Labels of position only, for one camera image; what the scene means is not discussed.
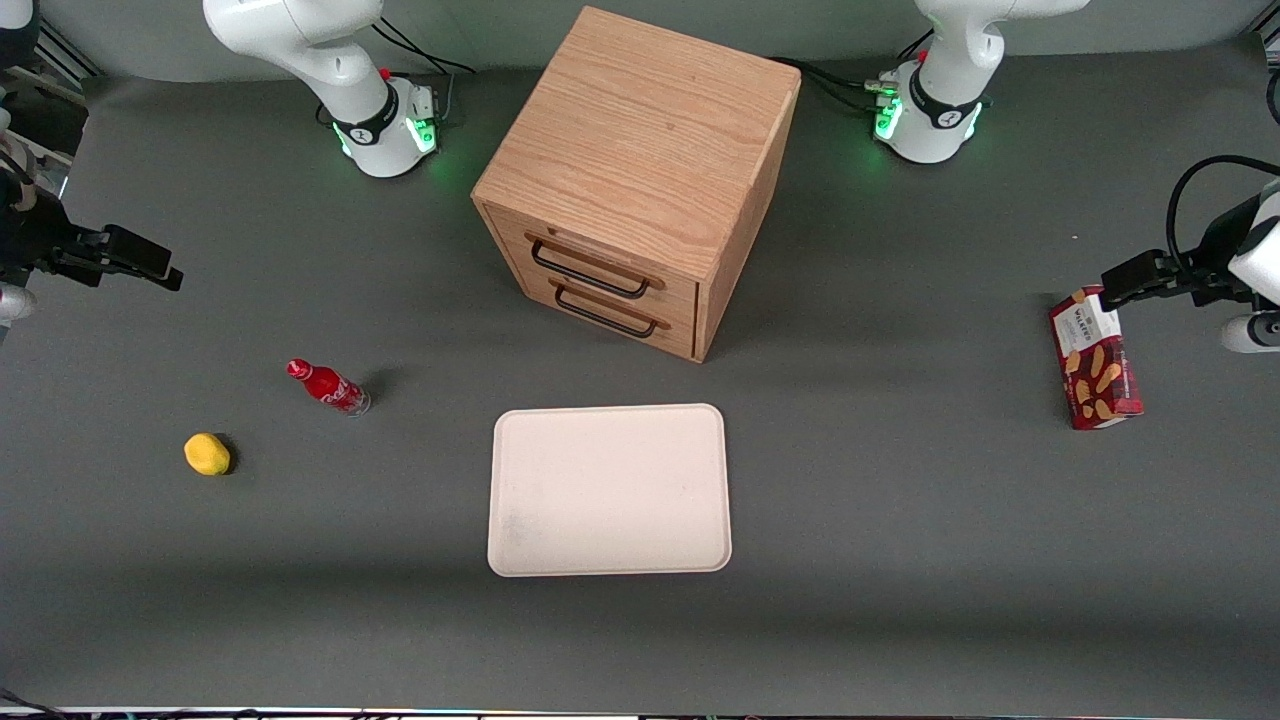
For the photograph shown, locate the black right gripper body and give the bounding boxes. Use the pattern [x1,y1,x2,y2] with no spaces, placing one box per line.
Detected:
[0,172,111,291]

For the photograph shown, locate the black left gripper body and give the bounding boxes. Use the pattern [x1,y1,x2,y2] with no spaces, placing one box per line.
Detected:
[1158,192,1263,307]

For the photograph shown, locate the red coke bottle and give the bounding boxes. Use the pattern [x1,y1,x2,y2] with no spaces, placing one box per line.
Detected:
[286,358,372,417]

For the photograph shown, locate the cream plastic tray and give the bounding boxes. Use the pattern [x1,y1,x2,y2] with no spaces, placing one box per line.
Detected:
[487,403,733,578]

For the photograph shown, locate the red shortbread cookie box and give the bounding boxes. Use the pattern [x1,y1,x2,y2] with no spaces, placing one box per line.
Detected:
[1048,285,1145,431]

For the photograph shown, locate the beige round fixture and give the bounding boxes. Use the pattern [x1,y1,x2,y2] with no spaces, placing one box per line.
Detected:
[0,128,43,213]

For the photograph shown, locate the yellow lemon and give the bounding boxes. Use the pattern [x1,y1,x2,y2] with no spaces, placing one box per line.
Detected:
[183,432,233,477]

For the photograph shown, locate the wooden drawer cabinet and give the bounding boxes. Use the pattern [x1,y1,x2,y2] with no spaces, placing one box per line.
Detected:
[471,5,803,364]

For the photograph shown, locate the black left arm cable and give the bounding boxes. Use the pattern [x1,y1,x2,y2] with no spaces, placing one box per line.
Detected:
[1164,154,1280,286]

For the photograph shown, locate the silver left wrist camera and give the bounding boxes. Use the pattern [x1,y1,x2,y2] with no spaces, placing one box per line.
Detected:
[1219,311,1280,355]

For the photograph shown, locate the aluminium frame profile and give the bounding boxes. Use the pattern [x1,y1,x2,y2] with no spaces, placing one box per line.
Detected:
[30,18,103,83]

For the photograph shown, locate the black right base cables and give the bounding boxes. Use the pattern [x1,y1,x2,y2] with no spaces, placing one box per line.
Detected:
[375,14,479,131]

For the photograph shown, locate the black base cables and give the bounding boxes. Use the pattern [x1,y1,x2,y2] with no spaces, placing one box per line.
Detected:
[375,14,479,131]
[768,28,936,117]

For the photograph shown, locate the black left base cables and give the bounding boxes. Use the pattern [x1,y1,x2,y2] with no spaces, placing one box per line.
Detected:
[768,28,936,117]

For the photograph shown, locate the wooden drawer with black handle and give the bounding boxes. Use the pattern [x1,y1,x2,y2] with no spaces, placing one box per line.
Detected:
[488,208,701,331]
[508,264,700,361]

